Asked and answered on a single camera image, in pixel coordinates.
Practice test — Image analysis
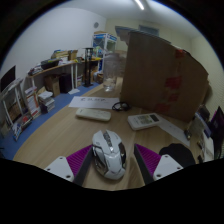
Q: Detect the low stack of books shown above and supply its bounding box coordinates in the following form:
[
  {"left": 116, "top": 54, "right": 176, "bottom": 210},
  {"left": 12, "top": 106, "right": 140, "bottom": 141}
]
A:
[{"left": 37, "top": 90, "right": 56, "bottom": 114}]

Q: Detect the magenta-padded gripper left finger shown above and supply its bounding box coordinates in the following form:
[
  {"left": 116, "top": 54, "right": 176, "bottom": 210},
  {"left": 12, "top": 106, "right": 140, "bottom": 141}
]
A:
[{"left": 44, "top": 144, "right": 95, "bottom": 187}]

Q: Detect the tall black stand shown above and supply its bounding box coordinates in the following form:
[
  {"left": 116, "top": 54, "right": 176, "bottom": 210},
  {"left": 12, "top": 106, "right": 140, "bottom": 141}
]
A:
[{"left": 82, "top": 47, "right": 95, "bottom": 88}]

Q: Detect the clear plastic jar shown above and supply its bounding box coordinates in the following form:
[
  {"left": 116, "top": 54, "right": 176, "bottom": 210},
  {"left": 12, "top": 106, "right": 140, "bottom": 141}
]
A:
[{"left": 102, "top": 51, "right": 120, "bottom": 93}]

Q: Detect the small black cable bundle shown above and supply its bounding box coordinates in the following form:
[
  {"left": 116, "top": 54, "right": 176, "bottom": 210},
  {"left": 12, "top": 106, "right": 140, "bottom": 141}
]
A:
[{"left": 111, "top": 101, "right": 132, "bottom": 112}]

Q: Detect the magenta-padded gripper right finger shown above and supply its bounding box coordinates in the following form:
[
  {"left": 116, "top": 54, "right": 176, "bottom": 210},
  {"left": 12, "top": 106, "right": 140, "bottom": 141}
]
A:
[{"left": 133, "top": 143, "right": 184, "bottom": 186}]

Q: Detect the white computer mouse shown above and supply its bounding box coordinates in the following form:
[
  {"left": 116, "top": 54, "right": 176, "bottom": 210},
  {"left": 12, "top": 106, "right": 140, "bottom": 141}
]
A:
[{"left": 91, "top": 129, "right": 128, "bottom": 181}]

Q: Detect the white remote with display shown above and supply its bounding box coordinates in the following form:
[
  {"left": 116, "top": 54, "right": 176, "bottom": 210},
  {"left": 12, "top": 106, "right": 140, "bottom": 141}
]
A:
[{"left": 126, "top": 112, "right": 163, "bottom": 131}]

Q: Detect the blue white glass-door cabinet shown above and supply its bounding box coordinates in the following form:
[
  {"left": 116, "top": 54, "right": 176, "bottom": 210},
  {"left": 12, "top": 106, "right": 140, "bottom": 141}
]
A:
[{"left": 92, "top": 31, "right": 118, "bottom": 74}]

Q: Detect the black tray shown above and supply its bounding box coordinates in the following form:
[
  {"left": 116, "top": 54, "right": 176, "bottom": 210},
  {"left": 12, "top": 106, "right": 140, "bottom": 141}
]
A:
[{"left": 40, "top": 58, "right": 61, "bottom": 70}]

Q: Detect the black box under desk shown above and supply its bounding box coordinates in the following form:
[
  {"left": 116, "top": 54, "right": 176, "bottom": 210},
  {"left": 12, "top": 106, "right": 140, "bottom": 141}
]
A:
[{"left": 59, "top": 73, "right": 73, "bottom": 94}]

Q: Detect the plain white remote control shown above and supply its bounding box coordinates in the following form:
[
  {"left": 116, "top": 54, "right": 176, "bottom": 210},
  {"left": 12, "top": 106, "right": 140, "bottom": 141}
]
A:
[{"left": 75, "top": 107, "right": 112, "bottom": 122}]

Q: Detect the wooden side desk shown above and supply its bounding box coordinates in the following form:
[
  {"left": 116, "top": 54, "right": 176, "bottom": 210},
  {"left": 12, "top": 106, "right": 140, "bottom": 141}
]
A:
[{"left": 27, "top": 58, "right": 103, "bottom": 98}]

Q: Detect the black computer monitor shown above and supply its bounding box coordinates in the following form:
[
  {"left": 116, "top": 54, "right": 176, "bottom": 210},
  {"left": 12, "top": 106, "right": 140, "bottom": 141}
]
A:
[{"left": 0, "top": 65, "right": 17, "bottom": 93}]

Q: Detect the large brown cardboard box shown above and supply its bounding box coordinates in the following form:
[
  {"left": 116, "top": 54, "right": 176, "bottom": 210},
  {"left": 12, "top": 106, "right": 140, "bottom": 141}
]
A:
[{"left": 119, "top": 29, "right": 210, "bottom": 124}]

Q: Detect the white metal stand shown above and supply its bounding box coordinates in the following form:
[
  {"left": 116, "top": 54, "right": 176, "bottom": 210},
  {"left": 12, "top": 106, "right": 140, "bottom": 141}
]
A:
[{"left": 0, "top": 78, "right": 26, "bottom": 134}]

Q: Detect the cardboard box under desk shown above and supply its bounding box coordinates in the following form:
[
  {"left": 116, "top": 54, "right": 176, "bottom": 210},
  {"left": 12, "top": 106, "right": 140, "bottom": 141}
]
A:
[{"left": 44, "top": 74, "right": 62, "bottom": 98}]

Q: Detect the black mouse pad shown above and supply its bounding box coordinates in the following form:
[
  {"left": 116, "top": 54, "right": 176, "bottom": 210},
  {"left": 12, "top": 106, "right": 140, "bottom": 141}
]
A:
[{"left": 158, "top": 143, "right": 197, "bottom": 168}]

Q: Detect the ceiling tube light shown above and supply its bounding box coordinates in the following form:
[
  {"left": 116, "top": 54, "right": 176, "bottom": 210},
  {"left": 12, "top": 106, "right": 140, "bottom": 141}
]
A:
[{"left": 133, "top": 0, "right": 146, "bottom": 11}]

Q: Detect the tall stack of books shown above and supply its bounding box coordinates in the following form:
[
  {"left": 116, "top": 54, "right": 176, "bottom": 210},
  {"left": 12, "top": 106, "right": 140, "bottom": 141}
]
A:
[{"left": 24, "top": 86, "right": 42, "bottom": 119}]

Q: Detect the white paper sheet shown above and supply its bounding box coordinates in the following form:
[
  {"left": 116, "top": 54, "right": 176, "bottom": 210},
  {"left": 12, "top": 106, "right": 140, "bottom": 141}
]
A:
[
  {"left": 156, "top": 116, "right": 191, "bottom": 148},
  {"left": 68, "top": 95, "right": 121, "bottom": 110}
]

